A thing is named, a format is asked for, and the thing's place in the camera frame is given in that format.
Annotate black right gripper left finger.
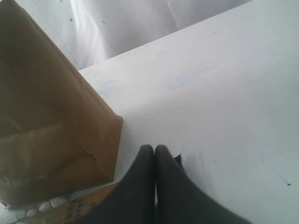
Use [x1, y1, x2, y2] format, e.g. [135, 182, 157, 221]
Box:
[80, 145, 155, 224]

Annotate white backdrop sheet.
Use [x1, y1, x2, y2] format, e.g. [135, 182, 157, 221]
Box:
[18, 0, 243, 70]

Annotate spaghetti package dark blue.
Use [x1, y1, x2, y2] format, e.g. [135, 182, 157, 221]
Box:
[22, 154, 185, 224]

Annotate brown paper shopping bag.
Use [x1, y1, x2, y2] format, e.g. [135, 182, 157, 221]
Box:
[0, 0, 122, 209]

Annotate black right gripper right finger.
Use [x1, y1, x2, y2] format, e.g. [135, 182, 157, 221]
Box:
[155, 145, 250, 224]

